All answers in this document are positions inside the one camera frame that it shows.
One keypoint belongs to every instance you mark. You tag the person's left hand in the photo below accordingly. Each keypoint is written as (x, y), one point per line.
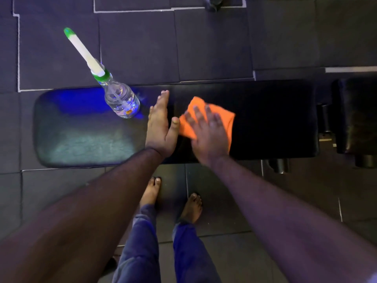
(158, 132)

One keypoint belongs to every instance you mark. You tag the person's right hand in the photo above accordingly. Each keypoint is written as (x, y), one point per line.
(210, 141)

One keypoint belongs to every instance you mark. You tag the person's left thumb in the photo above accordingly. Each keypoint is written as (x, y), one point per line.
(174, 128)

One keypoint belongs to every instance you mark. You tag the person's right middle finger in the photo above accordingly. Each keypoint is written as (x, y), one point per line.
(199, 117)

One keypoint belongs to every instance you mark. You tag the person's right little finger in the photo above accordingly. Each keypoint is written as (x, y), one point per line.
(220, 122)

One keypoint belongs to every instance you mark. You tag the orange cleaning cloth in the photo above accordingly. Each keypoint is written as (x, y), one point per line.
(197, 104)

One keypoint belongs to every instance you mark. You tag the person's right forearm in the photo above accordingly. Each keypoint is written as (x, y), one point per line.
(279, 221)

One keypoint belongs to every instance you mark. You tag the person's left forearm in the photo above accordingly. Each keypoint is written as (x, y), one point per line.
(88, 215)

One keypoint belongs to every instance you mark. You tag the long black bench pad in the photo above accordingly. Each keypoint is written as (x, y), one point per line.
(265, 120)

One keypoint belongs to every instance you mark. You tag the clear spray bottle green nozzle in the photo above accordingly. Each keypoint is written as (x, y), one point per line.
(120, 98)

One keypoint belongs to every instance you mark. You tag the person's left foot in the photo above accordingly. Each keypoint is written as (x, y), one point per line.
(150, 193)

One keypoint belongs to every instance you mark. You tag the person's foot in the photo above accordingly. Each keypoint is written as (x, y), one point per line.
(192, 209)
(150, 193)

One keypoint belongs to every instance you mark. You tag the person's right foot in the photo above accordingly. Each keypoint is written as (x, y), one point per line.
(192, 209)

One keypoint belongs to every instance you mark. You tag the dark metal equipment foot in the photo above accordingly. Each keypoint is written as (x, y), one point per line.
(214, 3)

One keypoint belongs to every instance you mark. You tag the blue trousers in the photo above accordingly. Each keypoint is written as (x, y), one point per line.
(188, 256)

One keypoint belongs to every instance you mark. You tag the short black bench seat pad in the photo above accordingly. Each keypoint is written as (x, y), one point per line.
(356, 114)

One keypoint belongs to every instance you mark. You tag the black metal bench frame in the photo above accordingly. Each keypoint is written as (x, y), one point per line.
(279, 166)

